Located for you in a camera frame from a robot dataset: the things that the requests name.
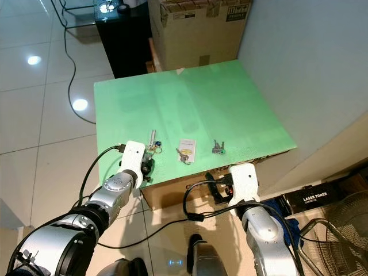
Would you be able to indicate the key with white tag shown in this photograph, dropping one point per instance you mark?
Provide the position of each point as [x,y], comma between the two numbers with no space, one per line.
[188,145]

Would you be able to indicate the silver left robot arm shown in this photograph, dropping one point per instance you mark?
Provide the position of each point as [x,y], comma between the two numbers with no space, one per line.
[121,187]

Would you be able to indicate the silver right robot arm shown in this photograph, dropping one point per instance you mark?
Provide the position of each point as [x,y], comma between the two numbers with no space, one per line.
[264,236]

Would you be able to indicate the blue-headed key bunch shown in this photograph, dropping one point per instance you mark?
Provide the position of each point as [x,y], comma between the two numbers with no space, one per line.
[155,146]

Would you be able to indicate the silver metal rod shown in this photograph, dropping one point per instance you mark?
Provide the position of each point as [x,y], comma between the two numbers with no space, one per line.
[153,137]

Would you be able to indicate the grey key bunch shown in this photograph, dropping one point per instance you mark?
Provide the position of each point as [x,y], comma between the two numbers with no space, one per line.
[217,148]

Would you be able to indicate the robot right leg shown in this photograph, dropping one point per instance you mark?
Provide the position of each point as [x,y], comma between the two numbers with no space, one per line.
[207,259]

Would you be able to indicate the blue cloth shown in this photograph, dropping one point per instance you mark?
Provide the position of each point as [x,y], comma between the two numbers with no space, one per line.
[290,224]

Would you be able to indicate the green board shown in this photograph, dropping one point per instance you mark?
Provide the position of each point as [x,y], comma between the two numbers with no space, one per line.
[201,103]

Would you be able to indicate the black laser toner box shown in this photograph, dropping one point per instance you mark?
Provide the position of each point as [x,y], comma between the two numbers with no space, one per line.
[319,198]

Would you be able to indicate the black cabinet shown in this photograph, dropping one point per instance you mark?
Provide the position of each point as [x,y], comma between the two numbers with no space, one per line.
[123,46]

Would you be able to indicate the large open cardboard box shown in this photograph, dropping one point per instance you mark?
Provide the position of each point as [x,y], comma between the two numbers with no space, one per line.
[195,40]

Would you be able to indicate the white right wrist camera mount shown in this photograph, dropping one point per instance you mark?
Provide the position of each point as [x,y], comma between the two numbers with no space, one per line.
[244,181]

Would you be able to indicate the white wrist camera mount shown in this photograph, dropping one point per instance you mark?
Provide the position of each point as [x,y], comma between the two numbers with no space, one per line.
[134,154]
[244,181]

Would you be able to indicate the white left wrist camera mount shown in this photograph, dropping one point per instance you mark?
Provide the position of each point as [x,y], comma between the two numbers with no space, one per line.
[134,154]

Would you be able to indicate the glass shelf with black frame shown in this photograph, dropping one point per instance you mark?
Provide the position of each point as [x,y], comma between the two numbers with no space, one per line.
[77,17]

